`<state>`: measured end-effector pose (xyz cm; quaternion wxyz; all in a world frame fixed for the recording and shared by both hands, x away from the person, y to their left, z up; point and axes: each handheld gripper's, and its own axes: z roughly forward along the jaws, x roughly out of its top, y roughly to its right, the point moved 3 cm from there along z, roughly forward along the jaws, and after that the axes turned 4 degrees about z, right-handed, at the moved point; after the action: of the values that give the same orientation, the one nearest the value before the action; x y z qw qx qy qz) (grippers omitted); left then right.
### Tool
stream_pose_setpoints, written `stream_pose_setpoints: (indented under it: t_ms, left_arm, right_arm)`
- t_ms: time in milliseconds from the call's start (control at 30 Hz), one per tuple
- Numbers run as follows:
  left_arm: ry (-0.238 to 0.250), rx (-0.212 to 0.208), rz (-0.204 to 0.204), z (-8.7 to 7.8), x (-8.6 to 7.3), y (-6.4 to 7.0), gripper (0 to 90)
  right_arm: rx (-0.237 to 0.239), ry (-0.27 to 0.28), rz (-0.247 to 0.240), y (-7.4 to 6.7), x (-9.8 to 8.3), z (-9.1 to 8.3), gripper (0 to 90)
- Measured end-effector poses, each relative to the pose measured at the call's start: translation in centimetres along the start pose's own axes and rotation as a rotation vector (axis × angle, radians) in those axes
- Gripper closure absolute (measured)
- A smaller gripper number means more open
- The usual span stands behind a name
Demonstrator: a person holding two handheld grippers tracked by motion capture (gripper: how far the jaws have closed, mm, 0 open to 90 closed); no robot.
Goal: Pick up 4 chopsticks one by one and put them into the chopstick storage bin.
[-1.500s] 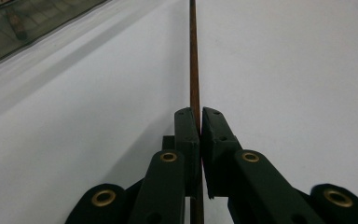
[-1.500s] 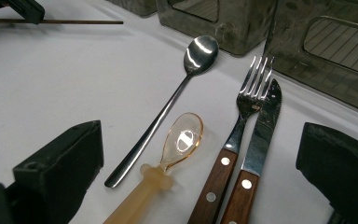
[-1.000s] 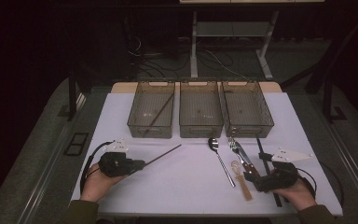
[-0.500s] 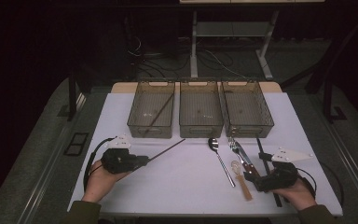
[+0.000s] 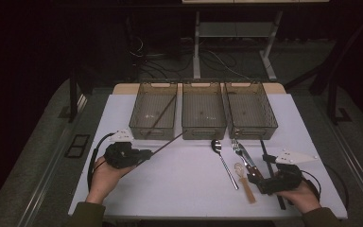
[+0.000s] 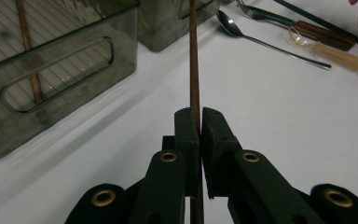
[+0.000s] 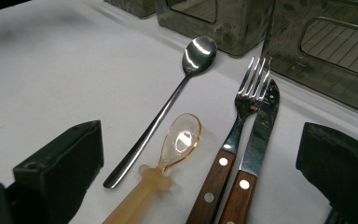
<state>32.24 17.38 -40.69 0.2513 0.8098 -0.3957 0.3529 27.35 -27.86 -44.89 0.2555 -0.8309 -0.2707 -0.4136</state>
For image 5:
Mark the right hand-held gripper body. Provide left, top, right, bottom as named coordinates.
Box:
left=264, top=149, right=319, bottom=195

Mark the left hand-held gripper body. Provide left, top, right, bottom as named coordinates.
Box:
left=103, top=128, right=139, bottom=169

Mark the knife with wooden handle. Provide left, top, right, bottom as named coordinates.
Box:
left=237, top=143, right=264, bottom=181

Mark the transparent grey plastic bin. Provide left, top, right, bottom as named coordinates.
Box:
left=222, top=80, right=279, bottom=141
left=181, top=80, right=228, bottom=141
left=128, top=80, right=179, bottom=142

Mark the fork with wooden handle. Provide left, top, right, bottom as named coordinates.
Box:
left=231, top=139, right=259, bottom=179

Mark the person's right hand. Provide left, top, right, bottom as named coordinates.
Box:
left=275, top=182, right=322, bottom=215

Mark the person's left hand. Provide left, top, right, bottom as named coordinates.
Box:
left=85, top=156, right=136, bottom=205

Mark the white table board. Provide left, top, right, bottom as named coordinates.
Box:
left=67, top=93, right=349, bottom=220

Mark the metal spoon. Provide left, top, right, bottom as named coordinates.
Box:
left=210, top=139, right=240, bottom=191

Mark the black metal stand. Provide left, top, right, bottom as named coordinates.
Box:
left=67, top=62, right=91, bottom=124
left=283, top=12, right=363, bottom=126

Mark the white desk with metal legs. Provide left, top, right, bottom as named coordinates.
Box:
left=181, top=0, right=330, bottom=82

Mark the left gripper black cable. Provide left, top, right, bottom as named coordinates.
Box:
left=87, top=132, right=116, bottom=192

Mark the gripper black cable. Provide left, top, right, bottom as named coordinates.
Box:
left=87, top=132, right=116, bottom=192
left=301, top=165, right=350, bottom=211

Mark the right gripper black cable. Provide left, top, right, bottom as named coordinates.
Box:
left=301, top=165, right=350, bottom=211

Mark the bundle of black floor cables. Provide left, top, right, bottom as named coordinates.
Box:
left=127, top=34, right=238, bottom=81

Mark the white floor cable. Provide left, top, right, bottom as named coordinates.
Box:
left=207, top=49, right=251, bottom=80

